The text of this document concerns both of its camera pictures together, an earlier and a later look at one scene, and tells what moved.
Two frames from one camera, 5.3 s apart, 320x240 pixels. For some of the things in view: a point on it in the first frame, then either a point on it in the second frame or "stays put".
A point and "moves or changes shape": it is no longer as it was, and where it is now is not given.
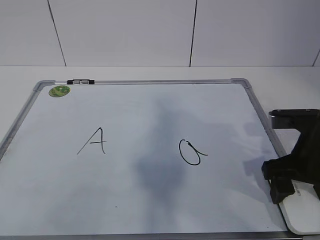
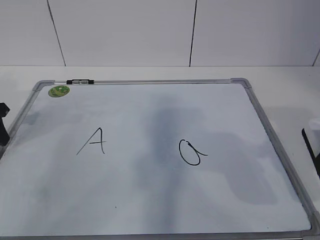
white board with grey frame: x=139 y=159 stays put
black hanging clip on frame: x=81 y=81 stays put
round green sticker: x=58 y=91 stays put
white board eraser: x=301 y=210 moves or changes shape
